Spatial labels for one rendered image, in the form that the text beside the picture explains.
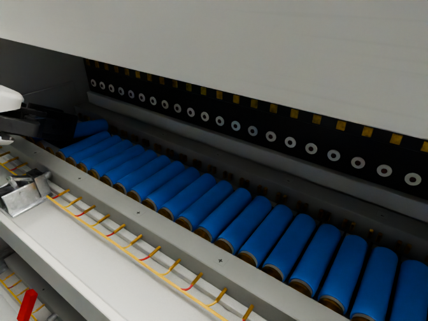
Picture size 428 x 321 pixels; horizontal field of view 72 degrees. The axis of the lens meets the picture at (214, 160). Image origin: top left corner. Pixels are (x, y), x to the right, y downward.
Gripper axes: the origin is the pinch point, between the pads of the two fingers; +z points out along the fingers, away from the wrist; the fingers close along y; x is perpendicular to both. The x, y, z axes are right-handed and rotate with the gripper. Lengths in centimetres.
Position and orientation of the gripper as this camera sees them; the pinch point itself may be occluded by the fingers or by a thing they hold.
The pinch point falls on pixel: (50, 122)
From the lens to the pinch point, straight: 38.7
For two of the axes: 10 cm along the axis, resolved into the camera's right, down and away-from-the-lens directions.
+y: -8.2, -3.1, 4.9
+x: -2.9, 9.5, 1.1
